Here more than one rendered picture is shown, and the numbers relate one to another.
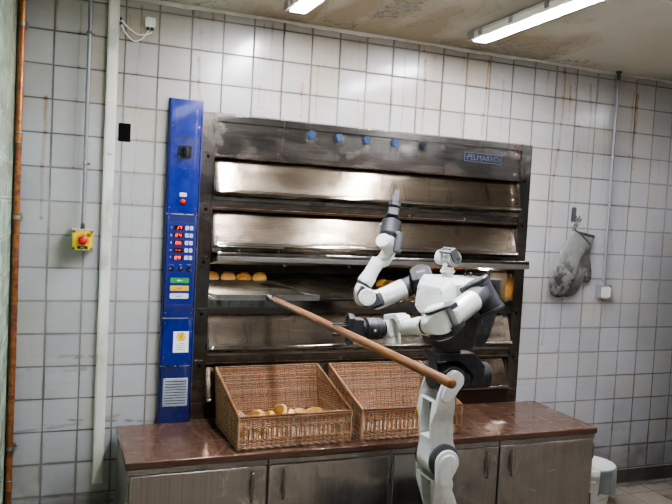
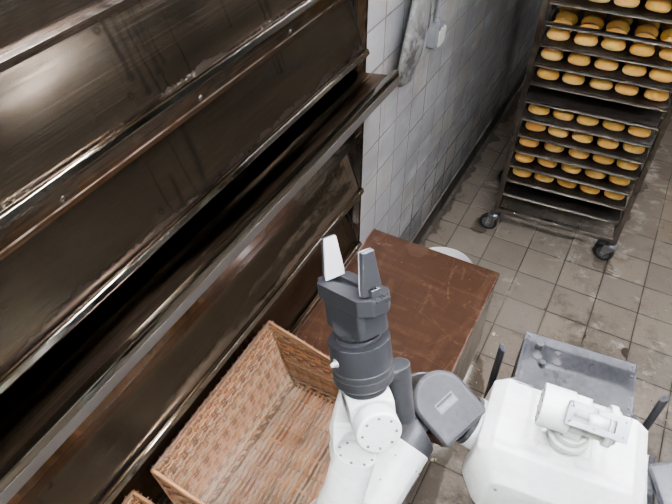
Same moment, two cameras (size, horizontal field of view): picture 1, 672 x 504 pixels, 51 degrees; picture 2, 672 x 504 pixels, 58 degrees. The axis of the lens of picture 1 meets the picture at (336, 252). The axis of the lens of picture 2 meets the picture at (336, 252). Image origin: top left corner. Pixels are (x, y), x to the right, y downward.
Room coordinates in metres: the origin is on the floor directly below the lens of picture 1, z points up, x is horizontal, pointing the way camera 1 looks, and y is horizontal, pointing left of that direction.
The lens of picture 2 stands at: (2.85, 0.12, 2.30)
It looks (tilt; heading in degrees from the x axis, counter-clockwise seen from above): 44 degrees down; 320
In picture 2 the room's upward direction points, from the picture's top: straight up
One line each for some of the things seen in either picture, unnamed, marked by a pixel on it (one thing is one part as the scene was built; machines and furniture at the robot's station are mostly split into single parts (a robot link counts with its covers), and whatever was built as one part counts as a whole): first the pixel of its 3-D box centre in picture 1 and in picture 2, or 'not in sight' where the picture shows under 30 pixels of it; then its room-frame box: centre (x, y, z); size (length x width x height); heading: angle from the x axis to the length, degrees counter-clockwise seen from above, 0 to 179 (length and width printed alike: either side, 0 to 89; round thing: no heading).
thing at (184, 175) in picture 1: (153, 296); not in sight; (4.31, 1.10, 1.07); 1.93 x 0.16 x 2.15; 21
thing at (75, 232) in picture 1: (82, 239); not in sight; (3.24, 1.17, 1.46); 0.10 x 0.07 x 0.10; 111
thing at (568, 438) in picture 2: (447, 260); (572, 418); (3.00, -0.48, 1.47); 0.10 x 0.07 x 0.09; 27
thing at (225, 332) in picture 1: (371, 330); (192, 350); (3.82, -0.21, 1.02); 1.79 x 0.11 x 0.19; 111
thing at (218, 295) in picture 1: (260, 293); not in sight; (3.77, 0.39, 1.20); 0.55 x 0.36 x 0.03; 112
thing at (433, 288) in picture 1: (456, 307); (550, 450); (3.02, -0.53, 1.26); 0.34 x 0.30 x 0.36; 27
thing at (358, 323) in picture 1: (360, 328); not in sight; (2.77, -0.11, 1.19); 0.12 x 0.10 x 0.13; 112
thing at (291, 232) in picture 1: (376, 234); (149, 192); (3.82, -0.21, 1.54); 1.79 x 0.11 x 0.19; 111
